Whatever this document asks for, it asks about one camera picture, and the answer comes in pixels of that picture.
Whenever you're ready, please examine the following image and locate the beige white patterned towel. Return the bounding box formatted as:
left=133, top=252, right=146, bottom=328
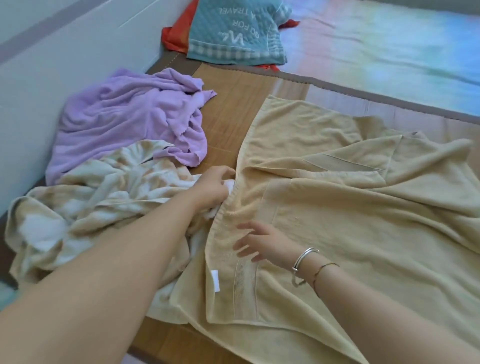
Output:
left=4, top=139, right=237, bottom=325

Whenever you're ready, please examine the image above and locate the silver bangle bracelet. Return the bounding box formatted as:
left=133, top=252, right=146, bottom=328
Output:
left=290, top=246, right=321, bottom=289

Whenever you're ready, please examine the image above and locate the purple towel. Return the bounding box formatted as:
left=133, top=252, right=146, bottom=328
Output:
left=44, top=67, right=218, bottom=187

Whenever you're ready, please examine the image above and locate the brown bamboo sleeping mat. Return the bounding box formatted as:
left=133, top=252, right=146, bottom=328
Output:
left=0, top=50, right=480, bottom=364

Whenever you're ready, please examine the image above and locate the person's right hand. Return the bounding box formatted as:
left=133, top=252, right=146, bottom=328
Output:
left=232, top=219, right=305, bottom=277

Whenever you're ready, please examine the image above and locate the teal quilted pillow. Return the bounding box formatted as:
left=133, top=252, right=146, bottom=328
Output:
left=186, top=0, right=293, bottom=67

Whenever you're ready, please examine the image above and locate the person's left hand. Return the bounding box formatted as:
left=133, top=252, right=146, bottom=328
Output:
left=189, top=164, right=237, bottom=215

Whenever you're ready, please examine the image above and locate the red cloth under pillow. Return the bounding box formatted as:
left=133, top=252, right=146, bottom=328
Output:
left=161, top=0, right=301, bottom=72

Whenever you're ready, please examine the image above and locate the person's left forearm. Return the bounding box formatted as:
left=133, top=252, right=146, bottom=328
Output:
left=0, top=189, right=211, bottom=364

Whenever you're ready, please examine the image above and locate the person's right forearm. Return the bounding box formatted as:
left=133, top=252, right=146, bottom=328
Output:
left=292, top=251, right=480, bottom=364

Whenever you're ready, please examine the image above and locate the plain tan towel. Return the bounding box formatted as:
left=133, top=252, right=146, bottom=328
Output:
left=146, top=94, right=480, bottom=364

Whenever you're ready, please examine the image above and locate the white glossy headboard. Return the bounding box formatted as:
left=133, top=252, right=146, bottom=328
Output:
left=0, top=0, right=196, bottom=218

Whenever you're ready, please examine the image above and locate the pastel rainbow bed sheet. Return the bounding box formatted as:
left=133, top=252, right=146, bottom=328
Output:
left=0, top=0, right=480, bottom=312

